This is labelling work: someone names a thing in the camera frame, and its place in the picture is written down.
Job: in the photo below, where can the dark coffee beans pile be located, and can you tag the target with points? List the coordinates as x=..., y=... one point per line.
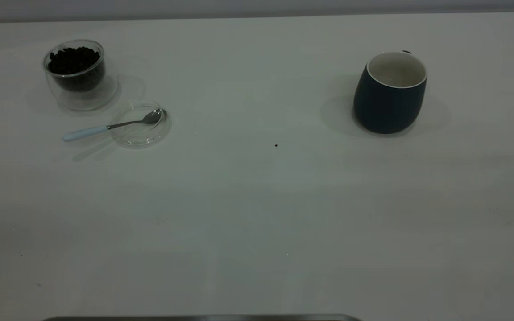
x=74, y=60

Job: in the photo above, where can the clear double-wall glass cup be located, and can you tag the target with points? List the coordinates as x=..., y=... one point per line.
x=88, y=98

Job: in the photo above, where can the clear round glass lid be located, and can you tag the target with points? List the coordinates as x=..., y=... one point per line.
x=141, y=139

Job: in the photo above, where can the dark grey ceramic mug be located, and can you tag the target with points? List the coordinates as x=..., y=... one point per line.
x=386, y=107

